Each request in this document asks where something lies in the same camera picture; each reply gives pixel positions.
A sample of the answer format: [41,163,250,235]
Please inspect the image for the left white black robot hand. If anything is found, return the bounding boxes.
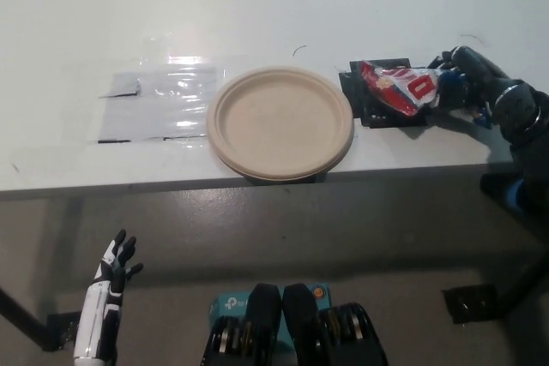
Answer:
[73,228,144,361]

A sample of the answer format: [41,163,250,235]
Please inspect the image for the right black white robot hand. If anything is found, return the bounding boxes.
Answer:
[426,44,516,123]

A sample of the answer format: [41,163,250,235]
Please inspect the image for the red blue sunflower seed bag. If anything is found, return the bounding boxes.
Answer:
[359,59,493,129]

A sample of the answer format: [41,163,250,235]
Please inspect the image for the beige paper plate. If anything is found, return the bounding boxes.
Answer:
[205,65,355,182]

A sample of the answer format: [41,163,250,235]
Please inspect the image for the black table leg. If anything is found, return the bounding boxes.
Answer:
[0,286,57,352]
[499,249,549,315]

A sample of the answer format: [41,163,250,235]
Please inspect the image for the black tape patch on table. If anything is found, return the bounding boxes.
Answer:
[338,57,430,129]

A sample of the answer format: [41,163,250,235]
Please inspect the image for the black and blue object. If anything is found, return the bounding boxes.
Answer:
[479,172,529,215]

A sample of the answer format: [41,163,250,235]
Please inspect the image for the clear plastic sheet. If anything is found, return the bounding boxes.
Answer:
[87,55,226,144]

